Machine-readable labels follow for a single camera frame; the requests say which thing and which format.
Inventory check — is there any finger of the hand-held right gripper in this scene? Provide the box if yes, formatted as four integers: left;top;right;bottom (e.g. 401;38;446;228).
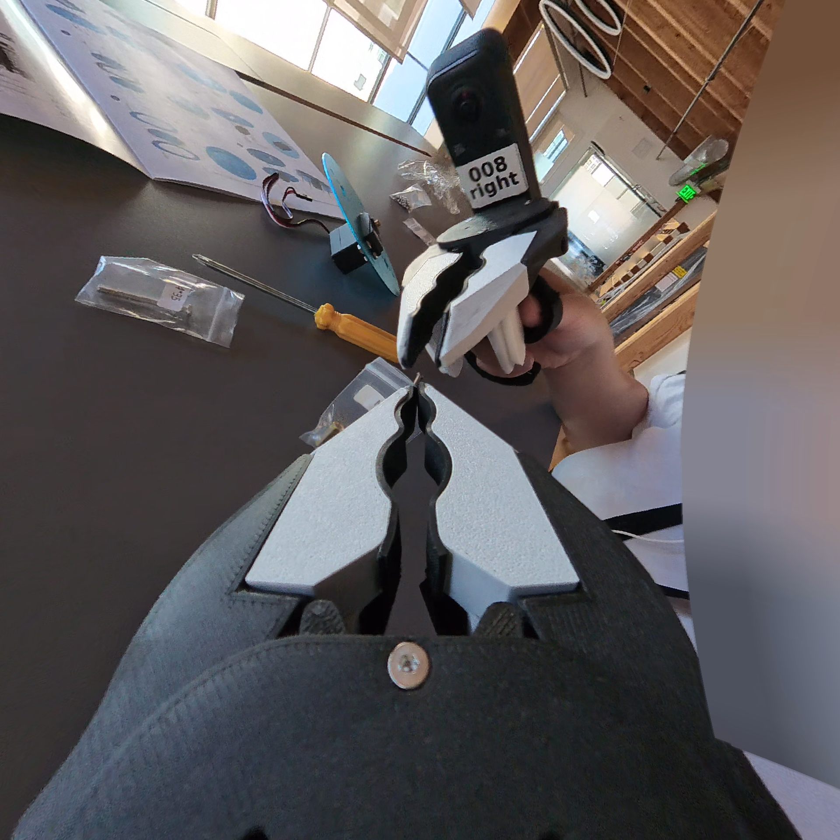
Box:
395;249;469;370
436;233;539;378

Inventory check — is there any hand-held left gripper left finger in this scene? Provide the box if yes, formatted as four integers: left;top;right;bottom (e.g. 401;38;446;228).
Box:
244;386;417;634

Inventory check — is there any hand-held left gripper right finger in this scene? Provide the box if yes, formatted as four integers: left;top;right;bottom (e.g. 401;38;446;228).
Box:
420;383;581;636

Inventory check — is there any yellow-handled screwdriver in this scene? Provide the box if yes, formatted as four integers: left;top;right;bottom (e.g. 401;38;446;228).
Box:
192;254;403;365

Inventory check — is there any clear bag of brass standoffs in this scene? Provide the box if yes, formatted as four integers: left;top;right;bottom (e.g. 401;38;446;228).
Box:
300;357;421;450

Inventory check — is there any clear bag of long screws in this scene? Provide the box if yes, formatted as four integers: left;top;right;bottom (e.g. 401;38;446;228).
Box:
74;255;245;349

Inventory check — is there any person's right forearm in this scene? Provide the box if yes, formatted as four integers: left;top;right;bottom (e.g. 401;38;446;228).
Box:
553;348;651;455

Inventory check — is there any dark grey desk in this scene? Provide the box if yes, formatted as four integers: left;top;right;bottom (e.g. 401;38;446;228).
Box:
0;62;565;837

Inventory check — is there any person's right hand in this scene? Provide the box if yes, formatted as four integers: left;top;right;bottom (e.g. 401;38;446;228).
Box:
521;270;616;383

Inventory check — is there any black servo motor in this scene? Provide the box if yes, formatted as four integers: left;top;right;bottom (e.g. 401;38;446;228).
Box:
328;213;385;277

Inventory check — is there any crumpled clear plastic bag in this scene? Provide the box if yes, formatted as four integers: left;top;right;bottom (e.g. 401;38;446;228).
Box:
397;157;462;212

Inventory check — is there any beige window blind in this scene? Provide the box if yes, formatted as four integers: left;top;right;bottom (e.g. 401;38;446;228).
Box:
333;0;429;64

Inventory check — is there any teal round plate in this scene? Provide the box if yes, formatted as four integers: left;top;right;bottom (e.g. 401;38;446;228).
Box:
320;152;403;298

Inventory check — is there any person's white shirt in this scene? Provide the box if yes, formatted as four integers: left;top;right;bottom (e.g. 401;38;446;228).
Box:
550;371;840;840

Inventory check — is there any open instruction booklet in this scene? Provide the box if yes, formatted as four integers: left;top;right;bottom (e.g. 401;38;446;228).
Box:
0;0;347;221

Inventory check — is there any black ring ceiling lamp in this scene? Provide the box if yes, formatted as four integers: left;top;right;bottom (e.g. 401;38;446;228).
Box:
538;0;626;81

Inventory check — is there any large window wall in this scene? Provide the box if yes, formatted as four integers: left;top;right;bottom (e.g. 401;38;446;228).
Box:
209;0;503;127

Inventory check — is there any black lanyard strap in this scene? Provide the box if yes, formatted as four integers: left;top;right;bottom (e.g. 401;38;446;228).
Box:
605;504;691;599

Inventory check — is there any servo wire cable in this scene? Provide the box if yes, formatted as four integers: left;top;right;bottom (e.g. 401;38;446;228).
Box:
259;172;332;232

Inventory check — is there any wooden shelving frame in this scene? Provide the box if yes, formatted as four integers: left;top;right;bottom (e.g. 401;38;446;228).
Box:
589;209;718;371

